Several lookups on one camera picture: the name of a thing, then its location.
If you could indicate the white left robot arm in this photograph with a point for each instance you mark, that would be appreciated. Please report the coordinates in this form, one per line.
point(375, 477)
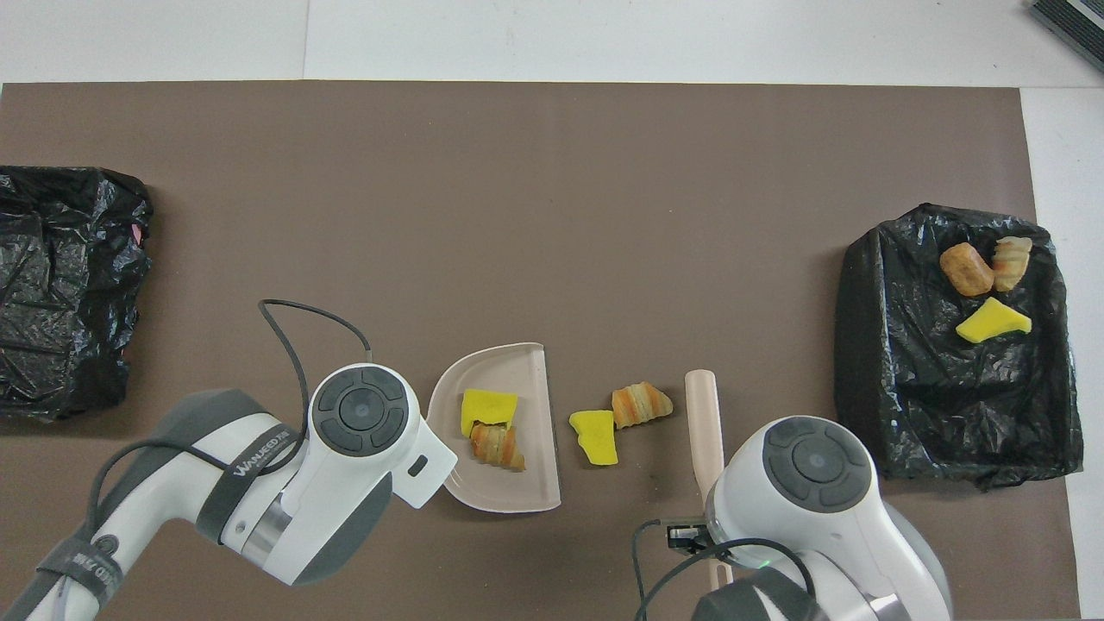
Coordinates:
point(328, 483)

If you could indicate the beige hand brush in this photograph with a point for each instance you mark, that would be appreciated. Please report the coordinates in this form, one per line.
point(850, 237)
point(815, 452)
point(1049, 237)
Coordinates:
point(703, 414)

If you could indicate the brown bread roll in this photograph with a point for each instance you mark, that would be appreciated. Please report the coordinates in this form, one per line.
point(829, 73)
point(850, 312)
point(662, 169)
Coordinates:
point(966, 269)

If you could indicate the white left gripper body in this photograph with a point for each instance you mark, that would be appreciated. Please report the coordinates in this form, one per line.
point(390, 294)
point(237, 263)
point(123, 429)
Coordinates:
point(424, 466)

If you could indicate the orange striped croissant piece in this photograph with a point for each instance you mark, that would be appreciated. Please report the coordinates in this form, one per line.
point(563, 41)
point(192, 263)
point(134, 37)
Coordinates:
point(640, 404)
point(498, 447)

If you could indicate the yellow sponge piece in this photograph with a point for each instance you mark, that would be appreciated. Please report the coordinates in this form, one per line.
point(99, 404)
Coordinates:
point(597, 438)
point(485, 407)
point(992, 323)

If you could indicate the pale beige croissant piece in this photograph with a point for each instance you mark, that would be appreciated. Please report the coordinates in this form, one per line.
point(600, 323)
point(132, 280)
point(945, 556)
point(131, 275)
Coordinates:
point(1012, 263)

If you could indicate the brown table mat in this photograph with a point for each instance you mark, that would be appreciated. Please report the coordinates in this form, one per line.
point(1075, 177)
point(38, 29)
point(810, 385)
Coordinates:
point(517, 216)

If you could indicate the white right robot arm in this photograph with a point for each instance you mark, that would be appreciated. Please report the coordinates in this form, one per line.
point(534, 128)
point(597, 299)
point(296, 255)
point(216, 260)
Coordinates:
point(811, 517)

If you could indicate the black bag lined bin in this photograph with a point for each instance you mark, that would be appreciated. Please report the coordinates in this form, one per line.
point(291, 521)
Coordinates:
point(60, 328)
point(931, 388)

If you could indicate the dark grey ribbed device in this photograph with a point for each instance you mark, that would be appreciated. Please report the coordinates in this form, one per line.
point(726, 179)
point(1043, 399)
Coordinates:
point(1074, 19)

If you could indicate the beige plastic dustpan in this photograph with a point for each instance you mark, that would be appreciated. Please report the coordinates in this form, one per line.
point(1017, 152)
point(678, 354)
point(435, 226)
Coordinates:
point(517, 483)

